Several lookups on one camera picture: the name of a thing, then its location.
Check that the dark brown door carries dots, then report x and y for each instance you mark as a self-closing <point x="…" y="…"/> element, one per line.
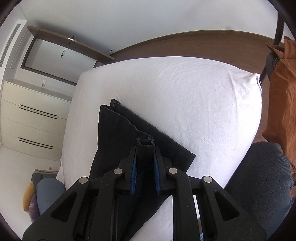
<point x="60" y="57"/>

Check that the purple pillow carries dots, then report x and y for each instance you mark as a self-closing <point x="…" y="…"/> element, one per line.
<point x="33" y="210"/>

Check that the white bed mattress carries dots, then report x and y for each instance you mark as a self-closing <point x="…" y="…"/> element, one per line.
<point x="211" y="108"/>

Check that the grey headboard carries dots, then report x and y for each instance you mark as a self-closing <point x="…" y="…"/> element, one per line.
<point x="39" y="175"/>

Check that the orange cloth on chair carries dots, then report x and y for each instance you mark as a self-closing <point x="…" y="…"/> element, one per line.
<point x="280" y="127"/>

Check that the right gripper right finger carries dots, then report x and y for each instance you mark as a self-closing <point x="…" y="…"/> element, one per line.
<point x="163" y="172"/>

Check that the rolled blue duvet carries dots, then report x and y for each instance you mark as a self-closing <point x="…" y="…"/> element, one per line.
<point x="48" y="191"/>

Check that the cream wardrobe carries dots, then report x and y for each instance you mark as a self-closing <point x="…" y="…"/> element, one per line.
<point x="33" y="119"/>

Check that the mustard yellow pillow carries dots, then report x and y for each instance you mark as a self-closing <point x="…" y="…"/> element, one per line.
<point x="28" y="194"/>

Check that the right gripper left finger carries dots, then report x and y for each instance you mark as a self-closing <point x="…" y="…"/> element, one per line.
<point x="128" y="179"/>

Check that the black denim pants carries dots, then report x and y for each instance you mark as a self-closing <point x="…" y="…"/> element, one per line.
<point x="119" y="130"/>

